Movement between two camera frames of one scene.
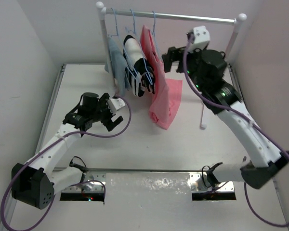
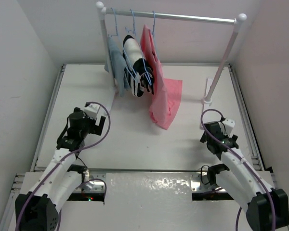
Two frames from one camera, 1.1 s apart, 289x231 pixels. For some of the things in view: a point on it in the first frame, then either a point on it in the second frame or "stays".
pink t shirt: x=165 y=102 stays
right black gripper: x=174 y=54 -> x=203 y=139
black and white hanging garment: x=139 y=73 stays
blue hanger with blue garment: x=116 y=64 stays
